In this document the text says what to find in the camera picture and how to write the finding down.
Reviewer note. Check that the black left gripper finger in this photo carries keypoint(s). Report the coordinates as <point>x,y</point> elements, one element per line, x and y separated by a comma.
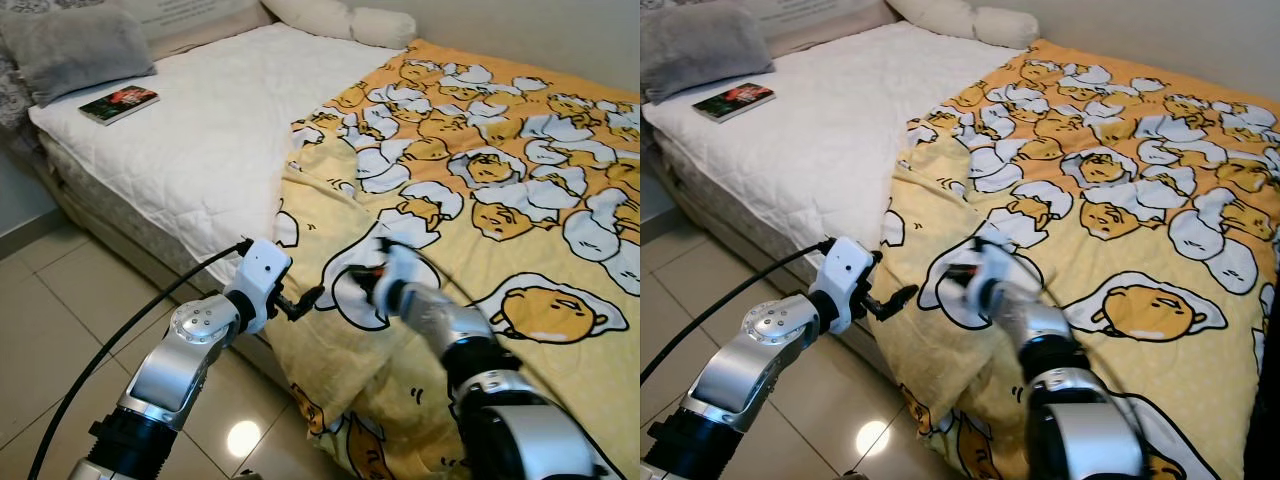
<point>902,297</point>
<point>311,297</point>

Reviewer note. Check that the dark red green book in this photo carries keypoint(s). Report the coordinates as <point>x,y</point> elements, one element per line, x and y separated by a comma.
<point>733,102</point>
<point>120,104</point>

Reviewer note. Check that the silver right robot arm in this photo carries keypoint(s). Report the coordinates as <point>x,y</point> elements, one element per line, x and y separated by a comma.
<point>520,430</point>
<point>1080,440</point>

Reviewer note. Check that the yellow egg cartoon blanket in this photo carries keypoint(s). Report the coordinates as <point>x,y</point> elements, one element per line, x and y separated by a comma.
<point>520,200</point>
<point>1130,200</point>

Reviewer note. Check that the white quilted mattress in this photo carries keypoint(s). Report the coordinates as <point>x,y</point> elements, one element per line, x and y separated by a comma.
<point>850,110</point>
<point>220,110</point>

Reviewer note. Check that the cream bolster pillow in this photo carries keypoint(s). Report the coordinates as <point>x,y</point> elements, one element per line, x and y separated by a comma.
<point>950,15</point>
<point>330,18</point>

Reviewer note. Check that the beige printed headboard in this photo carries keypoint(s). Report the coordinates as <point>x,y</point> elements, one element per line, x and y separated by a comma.
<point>200,15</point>
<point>820,12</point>

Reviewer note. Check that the grey fluffy pillow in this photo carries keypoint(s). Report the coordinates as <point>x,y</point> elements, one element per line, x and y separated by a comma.
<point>75,50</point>
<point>700,45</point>

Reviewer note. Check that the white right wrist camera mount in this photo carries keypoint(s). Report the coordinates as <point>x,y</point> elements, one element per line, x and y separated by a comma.
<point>995,280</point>
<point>405,275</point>

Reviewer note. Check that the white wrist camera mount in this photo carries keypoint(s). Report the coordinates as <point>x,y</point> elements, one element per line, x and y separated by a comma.
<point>845,280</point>
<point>262,280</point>
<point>995,280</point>
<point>405,275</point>

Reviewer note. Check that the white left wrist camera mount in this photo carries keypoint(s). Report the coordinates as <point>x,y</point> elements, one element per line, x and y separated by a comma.
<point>262,280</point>
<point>845,280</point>

